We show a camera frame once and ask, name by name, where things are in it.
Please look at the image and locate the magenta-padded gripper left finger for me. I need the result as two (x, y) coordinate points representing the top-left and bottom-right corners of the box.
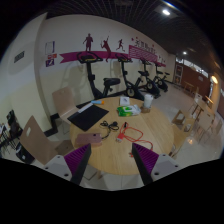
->
(43, 143), (92, 186)

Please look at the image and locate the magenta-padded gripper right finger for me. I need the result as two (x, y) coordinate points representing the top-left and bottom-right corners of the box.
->
(131, 143), (184, 186)

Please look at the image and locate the red charging cable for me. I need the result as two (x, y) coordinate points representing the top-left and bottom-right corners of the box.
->
(116, 121), (154, 157)

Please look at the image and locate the red charger block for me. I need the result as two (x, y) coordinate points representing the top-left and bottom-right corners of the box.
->
(115, 132), (125, 144)

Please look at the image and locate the pink power strip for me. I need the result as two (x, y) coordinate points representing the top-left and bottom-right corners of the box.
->
(75, 132), (103, 148)

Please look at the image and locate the black mouse pad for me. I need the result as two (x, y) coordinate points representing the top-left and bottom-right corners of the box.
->
(67, 104), (110, 132)

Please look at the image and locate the wooden chair with cutout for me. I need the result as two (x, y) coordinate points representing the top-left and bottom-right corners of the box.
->
(18, 115), (75, 166)
(51, 87), (79, 126)

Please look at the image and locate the white flat strip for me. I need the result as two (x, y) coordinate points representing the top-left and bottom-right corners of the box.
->
(77, 102), (95, 114)

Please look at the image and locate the black bin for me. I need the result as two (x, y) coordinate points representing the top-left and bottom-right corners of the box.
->
(14, 143), (36, 165)

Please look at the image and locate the green wet wipes pack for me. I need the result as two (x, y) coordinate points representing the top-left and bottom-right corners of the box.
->
(116, 104), (142, 118)

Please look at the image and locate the wooden stool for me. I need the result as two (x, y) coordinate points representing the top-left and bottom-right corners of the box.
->
(171, 109), (196, 133)

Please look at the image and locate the white cup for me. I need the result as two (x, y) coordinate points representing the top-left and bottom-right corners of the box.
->
(143, 93), (154, 109)

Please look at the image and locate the blue and orange marker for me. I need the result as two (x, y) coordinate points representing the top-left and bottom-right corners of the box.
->
(90, 99), (105, 106)

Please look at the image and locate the white tissue pack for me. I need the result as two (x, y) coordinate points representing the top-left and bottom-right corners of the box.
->
(119, 96), (132, 107)

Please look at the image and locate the black equipment rack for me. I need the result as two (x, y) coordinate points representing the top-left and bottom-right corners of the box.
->
(4, 109), (21, 141)

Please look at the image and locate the group of wooden tables and chairs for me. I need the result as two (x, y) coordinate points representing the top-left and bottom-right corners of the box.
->
(189, 93), (223, 138)

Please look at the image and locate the black exercise bike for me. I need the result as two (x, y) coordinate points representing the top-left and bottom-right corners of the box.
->
(114, 53), (146, 101)
(138, 59), (162, 99)
(152, 61), (170, 94)
(76, 51), (122, 100)

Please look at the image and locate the group of ceiling lights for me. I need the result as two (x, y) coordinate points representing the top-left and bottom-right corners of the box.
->
(161, 8), (189, 56)

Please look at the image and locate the black cable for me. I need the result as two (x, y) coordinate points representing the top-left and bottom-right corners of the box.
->
(99, 119), (120, 140)

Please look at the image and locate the magenta sports wall mural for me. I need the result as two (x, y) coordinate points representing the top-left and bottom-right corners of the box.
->
(59, 32), (168, 68)

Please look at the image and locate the group of wall posters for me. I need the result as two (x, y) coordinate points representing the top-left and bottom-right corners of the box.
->
(44, 40), (58, 68)

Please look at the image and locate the grey wall vent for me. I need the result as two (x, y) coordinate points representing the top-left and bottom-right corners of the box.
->
(13, 50), (26, 64)

